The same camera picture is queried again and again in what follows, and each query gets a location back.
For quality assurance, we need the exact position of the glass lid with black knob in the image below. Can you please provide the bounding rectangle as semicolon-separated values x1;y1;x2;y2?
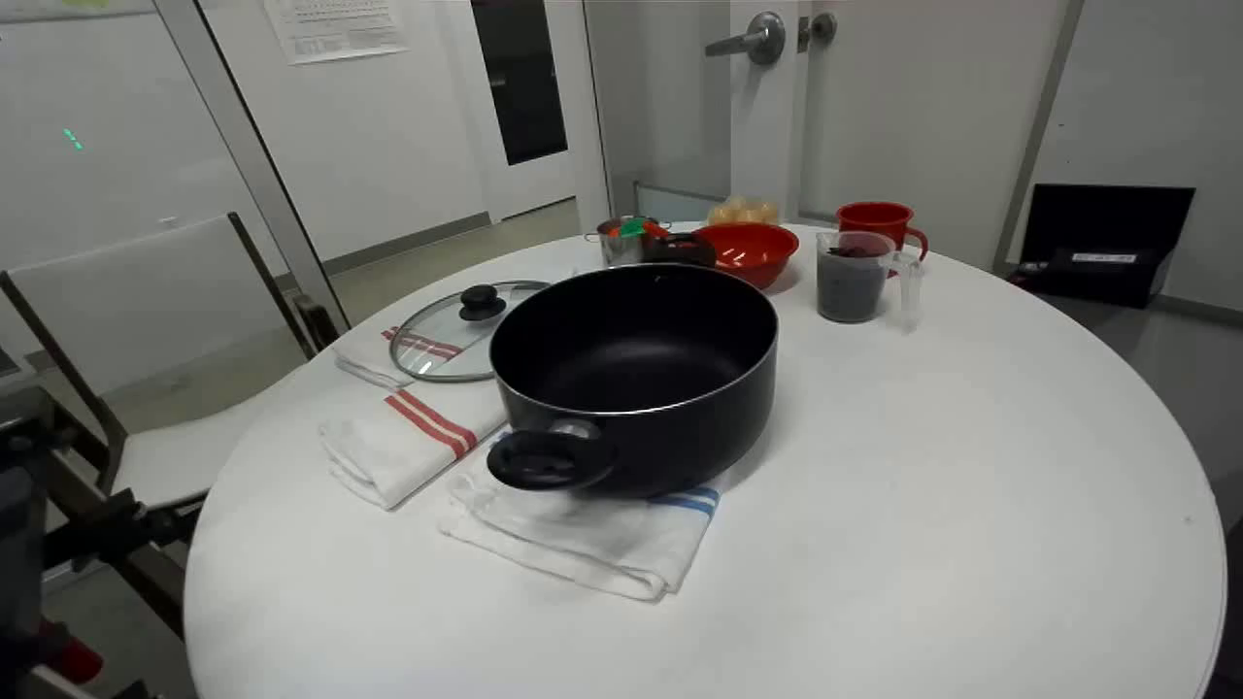
389;278;541;383

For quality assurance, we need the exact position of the large black cooking pot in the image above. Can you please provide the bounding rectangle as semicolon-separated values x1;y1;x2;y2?
486;262;780;498

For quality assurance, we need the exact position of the small jar with colourful items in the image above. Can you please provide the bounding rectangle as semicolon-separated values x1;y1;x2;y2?
599;215;669;268

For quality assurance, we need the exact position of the red plastic bowl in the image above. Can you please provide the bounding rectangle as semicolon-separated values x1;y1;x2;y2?
700;222;800;286

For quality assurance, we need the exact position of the yellowish food behind bowl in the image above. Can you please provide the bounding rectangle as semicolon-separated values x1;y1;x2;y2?
706;196;775;225

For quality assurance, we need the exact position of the white towel with blue stripe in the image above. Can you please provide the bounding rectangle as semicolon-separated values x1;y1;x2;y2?
437;471;723;602

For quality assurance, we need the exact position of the white towel with red stripes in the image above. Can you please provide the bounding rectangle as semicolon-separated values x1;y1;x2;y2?
317;328;506;512

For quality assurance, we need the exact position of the clear measuring cup dark liquid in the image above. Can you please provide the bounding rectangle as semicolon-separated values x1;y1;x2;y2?
816;228;925;328

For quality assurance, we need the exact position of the red mug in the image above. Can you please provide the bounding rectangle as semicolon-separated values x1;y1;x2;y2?
838;200;928;257

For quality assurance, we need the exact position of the open black case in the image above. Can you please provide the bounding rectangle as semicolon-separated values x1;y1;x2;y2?
1011;181;1197;306

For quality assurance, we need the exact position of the silver door lever handle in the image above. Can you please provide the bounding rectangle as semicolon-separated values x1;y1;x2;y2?
702;13;785;68

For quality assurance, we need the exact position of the paper notice on wall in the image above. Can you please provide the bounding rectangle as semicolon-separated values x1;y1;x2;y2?
262;0;403;62

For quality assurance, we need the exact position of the white chair with dark frame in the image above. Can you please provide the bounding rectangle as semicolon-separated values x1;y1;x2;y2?
5;215;314;503

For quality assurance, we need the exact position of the black camera tripod stand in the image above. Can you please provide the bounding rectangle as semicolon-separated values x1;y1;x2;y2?
0;367;201;699

